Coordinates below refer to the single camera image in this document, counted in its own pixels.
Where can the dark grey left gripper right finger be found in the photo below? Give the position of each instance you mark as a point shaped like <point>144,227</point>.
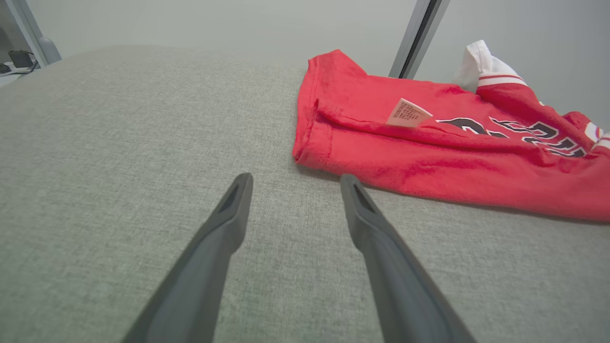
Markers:
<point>400,286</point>

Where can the red jersey black lettering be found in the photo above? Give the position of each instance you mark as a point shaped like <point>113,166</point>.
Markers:
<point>429,162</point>

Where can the grey partition post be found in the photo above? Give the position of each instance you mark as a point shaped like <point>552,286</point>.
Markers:
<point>419,38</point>
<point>26,24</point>

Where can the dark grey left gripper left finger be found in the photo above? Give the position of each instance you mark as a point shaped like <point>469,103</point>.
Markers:
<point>200,276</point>

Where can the grey fabric table cover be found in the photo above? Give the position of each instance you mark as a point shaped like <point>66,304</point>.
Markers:
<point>143,119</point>

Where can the white power strip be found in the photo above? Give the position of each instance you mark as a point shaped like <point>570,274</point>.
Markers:
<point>16,70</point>

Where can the grey cylindrical post foot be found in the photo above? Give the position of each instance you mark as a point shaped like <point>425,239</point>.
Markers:
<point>50,50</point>

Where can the black power adapter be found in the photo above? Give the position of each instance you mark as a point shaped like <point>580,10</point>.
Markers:
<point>21,58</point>

